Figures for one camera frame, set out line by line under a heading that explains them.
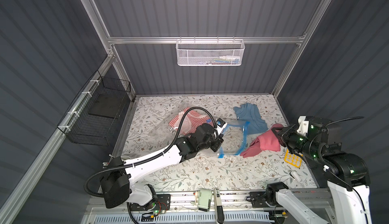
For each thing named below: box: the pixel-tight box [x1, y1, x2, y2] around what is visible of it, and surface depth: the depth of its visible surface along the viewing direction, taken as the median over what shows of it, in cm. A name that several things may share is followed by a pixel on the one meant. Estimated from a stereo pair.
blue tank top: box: [233, 102, 269, 135], surface depth 107 cm
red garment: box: [240, 123, 284, 159], surface depth 58 cm
